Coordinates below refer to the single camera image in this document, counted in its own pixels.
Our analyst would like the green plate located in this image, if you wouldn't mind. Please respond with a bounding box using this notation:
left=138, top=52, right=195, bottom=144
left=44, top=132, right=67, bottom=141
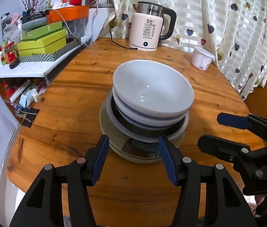
left=110, top=146, right=162, bottom=164
left=108, top=142, right=164, bottom=162
left=100, top=103, right=185, bottom=159

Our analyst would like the white bowl blue stripe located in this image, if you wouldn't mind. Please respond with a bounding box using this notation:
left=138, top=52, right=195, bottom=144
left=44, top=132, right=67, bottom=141
left=113, top=59, right=194, bottom=118
left=112, top=87, right=188, bottom=130

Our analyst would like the white plastic tub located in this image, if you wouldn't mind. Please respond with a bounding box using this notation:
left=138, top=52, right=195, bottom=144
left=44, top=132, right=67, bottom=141
left=191, top=46, right=215, bottom=71

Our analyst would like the black binder clip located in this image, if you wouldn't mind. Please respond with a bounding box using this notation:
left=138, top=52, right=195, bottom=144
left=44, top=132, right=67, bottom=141
left=14, top=107, right=40, bottom=128

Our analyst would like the heart pattern curtain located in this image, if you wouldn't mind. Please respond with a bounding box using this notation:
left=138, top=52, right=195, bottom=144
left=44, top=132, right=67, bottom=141
left=100, top=0, right=267, bottom=99

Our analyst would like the white side shelf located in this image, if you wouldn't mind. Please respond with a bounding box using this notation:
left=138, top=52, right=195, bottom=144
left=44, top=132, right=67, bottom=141
left=0, top=35, right=91, bottom=84

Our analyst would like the white electric kettle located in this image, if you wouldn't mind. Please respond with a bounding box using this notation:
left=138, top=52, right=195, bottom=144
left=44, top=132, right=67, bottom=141
left=128, top=2, right=177, bottom=52

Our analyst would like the red small figurine jar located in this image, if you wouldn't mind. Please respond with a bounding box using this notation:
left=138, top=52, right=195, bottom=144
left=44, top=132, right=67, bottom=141
left=4, top=42, right=20, bottom=69

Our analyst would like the lime green box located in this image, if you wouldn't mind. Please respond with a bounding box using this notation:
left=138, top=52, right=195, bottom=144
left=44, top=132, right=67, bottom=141
left=16, top=29, right=67, bottom=56

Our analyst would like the striped grey tray box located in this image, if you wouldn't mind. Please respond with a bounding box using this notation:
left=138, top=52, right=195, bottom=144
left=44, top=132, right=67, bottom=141
left=19, top=37, right=81, bottom=63

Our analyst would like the dark green flat box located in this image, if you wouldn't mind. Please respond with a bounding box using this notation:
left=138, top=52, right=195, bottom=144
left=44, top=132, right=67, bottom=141
left=20, top=22, right=63, bottom=41

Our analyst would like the orange lid storage box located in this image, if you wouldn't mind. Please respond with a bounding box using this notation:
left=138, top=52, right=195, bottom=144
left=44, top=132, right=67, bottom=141
left=47, top=6, right=89, bottom=37

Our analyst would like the grey device on boxes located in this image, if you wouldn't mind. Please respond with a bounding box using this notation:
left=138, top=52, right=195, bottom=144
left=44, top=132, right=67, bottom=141
left=20, top=10, right=49, bottom=31

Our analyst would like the black kettle power cable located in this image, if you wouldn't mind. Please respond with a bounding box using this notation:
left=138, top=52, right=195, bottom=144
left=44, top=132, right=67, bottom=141
left=108, top=25, right=138, bottom=51

